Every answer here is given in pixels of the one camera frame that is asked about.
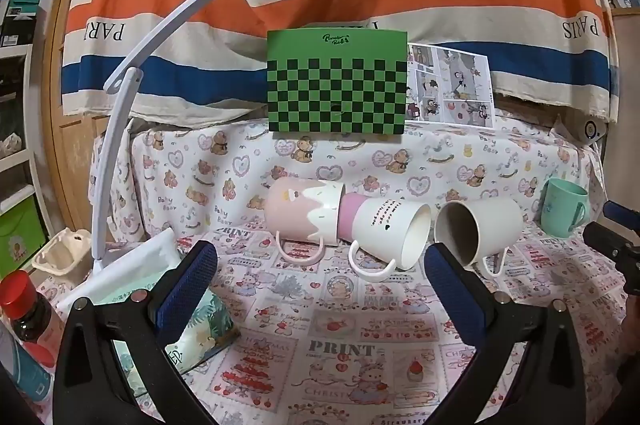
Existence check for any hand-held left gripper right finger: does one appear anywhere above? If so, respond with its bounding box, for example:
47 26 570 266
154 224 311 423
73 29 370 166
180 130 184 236
423 243 587 425

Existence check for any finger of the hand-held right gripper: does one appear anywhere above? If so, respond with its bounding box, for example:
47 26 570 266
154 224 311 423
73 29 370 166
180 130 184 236
602 200 640 227
582 222 640 297

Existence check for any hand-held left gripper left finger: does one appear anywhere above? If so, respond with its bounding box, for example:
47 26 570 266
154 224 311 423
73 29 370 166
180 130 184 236
52 241 219 425

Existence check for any plain beige cup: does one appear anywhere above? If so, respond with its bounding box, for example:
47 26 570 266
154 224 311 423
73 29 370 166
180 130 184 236
433 197 526 279

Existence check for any white cup with pink base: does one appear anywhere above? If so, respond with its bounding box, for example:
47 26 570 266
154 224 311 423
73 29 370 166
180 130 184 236
337 195 433 284

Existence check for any mint green cup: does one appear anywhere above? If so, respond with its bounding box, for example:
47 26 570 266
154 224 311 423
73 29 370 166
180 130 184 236
539 177 590 239

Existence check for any beige plastic cup holder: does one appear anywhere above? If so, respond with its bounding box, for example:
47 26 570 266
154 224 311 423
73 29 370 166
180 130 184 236
31 228 95 279

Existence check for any pink cup with white drip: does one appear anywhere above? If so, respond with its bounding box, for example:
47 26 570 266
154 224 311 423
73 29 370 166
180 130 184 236
264 177 347 267

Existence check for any tissue packet with leaf print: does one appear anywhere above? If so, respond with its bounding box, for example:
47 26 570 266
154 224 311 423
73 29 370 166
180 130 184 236
70 229 242 377

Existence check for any white round speaker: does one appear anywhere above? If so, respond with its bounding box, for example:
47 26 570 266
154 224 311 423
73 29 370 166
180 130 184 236
554 112 609 146

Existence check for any bear print cloth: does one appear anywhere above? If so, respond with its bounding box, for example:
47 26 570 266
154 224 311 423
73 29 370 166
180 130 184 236
89 112 603 258

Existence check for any pink patchwork print cloth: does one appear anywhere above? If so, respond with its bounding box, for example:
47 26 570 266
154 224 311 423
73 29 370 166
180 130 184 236
35 222 633 425

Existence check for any red capped bottle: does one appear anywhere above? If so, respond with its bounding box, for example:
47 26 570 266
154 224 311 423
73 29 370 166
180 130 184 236
0 270 67 358

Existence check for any green storage box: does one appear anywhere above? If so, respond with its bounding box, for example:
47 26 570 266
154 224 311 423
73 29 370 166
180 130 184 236
0 195 49 267

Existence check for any teal bottle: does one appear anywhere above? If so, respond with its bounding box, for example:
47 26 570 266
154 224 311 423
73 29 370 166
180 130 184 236
0 330 55 408

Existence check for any comic print sheet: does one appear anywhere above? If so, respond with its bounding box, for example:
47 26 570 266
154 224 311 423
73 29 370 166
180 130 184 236
404 42 496 128

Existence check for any green checkered box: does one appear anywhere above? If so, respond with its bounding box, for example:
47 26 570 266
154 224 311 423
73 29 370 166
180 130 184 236
266 27 409 137

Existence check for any white storage shelf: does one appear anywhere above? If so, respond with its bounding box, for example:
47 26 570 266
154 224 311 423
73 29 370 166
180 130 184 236
0 0 53 216

